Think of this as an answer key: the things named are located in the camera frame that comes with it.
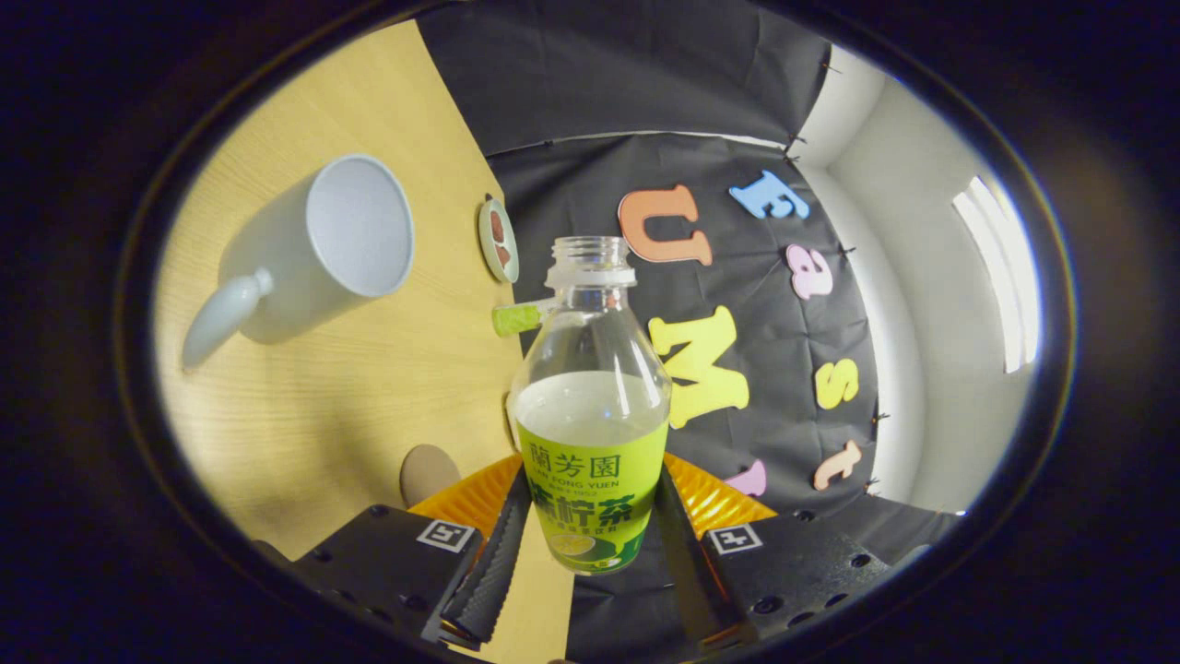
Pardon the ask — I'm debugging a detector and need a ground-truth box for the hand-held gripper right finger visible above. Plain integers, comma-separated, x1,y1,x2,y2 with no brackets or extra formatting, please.
653,452,895,651

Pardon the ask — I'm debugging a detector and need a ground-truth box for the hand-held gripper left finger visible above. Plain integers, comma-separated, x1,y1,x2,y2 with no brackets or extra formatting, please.
277,452,534,651

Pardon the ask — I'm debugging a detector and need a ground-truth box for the round brown coaster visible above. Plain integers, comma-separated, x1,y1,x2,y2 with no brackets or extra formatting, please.
400,445,460,508

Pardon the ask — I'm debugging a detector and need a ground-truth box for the clear juice bottle green label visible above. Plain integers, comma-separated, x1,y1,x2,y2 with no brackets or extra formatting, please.
505,236,672,576

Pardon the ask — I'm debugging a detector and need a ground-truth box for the white cup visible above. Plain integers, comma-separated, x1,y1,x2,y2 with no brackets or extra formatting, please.
181,154,416,372

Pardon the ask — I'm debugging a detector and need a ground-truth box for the slim bottle white green label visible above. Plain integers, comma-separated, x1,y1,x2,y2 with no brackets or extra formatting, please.
491,297,559,338

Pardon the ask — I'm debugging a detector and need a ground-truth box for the wooden table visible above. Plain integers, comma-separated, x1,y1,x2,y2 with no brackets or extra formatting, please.
152,20,577,664

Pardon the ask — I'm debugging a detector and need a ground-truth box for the pale green plate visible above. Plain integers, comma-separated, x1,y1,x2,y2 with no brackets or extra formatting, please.
478,196,520,284

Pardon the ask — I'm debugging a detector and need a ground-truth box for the ceiling light panel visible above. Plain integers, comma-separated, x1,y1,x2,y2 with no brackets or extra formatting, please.
952,175,1043,374

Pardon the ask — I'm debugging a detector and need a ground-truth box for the black backdrop cloth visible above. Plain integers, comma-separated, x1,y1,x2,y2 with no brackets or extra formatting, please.
417,0,960,664

